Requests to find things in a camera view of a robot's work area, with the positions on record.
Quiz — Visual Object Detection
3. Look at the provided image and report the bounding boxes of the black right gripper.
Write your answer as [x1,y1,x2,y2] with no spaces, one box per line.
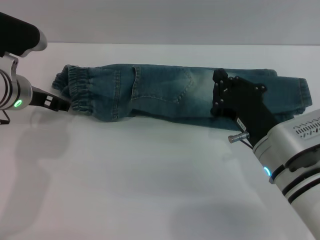
[211,67,280,146]

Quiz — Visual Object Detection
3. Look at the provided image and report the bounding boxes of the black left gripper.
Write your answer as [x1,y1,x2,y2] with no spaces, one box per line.
[29,85,72,113]

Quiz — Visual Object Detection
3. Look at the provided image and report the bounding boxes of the blue denim shorts with cartoon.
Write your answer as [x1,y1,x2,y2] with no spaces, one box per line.
[51,63,312,132]

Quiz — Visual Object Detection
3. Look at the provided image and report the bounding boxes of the silver plug on right gripper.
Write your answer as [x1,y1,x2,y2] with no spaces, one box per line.
[227,131,251,144]

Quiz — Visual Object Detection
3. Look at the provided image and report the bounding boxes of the black cable with silver connector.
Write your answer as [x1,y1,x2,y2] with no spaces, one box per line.
[0,109,11,125]
[239,138,254,152]

